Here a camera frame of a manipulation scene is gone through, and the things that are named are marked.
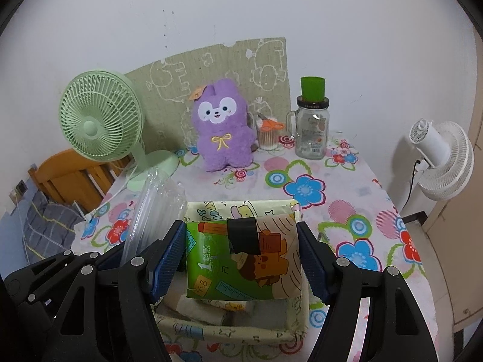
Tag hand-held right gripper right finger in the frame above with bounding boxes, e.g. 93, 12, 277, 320
298, 222, 438, 362

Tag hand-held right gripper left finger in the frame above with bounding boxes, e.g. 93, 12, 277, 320
47, 221, 186, 362

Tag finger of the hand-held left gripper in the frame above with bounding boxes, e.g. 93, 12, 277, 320
23, 249, 125, 298

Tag green cartoon printed soft pack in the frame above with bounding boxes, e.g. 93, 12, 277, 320
184, 217, 307, 302

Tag clear plastic zip bag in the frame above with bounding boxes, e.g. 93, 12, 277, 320
120, 171, 188, 268

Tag yellow printed fabric storage box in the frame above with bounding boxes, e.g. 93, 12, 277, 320
151, 199, 314, 344

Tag grey plaid blanket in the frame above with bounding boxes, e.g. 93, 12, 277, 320
23, 190, 85, 265

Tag cream folded cloth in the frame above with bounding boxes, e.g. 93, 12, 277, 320
155, 295, 253, 325

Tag floral tablecloth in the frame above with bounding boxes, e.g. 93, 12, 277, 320
73, 138, 438, 362

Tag wooden chair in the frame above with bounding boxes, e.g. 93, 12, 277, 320
28, 149, 131, 212

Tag glass mug jar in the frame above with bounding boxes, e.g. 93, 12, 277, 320
286, 97, 330, 159

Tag cotton swab container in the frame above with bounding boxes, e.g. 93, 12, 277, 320
257, 119, 280, 151

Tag purple plush toy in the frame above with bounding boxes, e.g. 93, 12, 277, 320
190, 78, 257, 173

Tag green desk fan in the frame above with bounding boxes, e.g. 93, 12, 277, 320
59, 70, 179, 192

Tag orange scissors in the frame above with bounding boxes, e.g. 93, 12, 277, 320
257, 112, 284, 132

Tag white desk fan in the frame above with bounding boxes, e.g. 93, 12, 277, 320
409, 119, 474, 200

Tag green plastic cup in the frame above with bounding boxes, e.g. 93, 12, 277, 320
300, 76, 326, 100

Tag green printed cardboard sheet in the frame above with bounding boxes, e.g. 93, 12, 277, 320
124, 38, 290, 151

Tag white fan cable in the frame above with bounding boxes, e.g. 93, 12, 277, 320
85, 166, 138, 221

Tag black fan cable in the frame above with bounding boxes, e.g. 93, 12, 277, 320
399, 158, 421, 215

